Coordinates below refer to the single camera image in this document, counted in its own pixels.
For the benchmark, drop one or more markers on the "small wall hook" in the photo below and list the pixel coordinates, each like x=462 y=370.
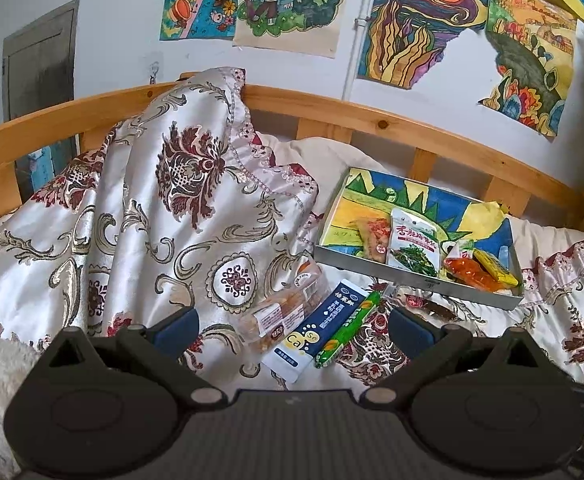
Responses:
x=154 y=72

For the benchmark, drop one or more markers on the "wooden bed rail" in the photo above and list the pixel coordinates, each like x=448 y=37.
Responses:
x=372 y=115

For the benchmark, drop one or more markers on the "orange-haired girl wall drawing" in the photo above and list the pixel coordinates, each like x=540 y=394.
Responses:
x=196 y=5

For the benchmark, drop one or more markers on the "grey shallow tray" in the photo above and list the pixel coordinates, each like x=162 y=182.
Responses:
x=422 y=282

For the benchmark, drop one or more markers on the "silver green vegetable snack packet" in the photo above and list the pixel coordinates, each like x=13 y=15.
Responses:
x=414 y=250

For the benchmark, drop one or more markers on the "blue and white powder packet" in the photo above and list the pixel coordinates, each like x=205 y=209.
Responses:
x=317 y=330

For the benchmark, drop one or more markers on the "orange snack packet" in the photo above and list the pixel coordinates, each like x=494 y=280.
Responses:
x=467 y=272

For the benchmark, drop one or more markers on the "grey door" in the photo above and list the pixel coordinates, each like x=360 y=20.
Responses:
x=41 y=65

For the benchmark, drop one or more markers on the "clear packet with brown snack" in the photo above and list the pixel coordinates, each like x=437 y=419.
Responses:
x=437 y=310

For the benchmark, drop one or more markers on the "green stick snack packet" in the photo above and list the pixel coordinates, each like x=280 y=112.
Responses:
x=347 y=330

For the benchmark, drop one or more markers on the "white wall pipe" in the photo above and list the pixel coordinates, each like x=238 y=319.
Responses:
x=354 y=60

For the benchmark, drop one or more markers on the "yellow snack packet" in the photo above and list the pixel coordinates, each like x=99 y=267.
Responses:
x=494 y=267

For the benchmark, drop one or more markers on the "landscape wall drawing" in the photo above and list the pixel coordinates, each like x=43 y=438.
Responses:
x=527 y=60

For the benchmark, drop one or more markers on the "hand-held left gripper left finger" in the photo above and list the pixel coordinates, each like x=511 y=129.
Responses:
x=176 y=331

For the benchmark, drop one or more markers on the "blond child wall drawing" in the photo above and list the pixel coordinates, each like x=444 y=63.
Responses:
x=292 y=10

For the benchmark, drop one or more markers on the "pink meat snack packet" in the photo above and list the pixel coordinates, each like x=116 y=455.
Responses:
x=374 y=240

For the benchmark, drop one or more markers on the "clear bread packet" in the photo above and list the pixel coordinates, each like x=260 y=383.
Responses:
x=277 y=317

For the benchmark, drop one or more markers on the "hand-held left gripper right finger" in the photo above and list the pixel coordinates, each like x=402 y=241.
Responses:
x=412 y=332

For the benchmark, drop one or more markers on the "dinosaur drawing paper liner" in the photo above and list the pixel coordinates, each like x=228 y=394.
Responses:
x=352 y=200

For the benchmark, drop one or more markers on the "swirling sun wall drawing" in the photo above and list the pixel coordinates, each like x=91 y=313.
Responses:
x=412 y=25

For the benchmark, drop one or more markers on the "floral satin blanket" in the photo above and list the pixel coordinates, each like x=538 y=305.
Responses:
x=146 y=220

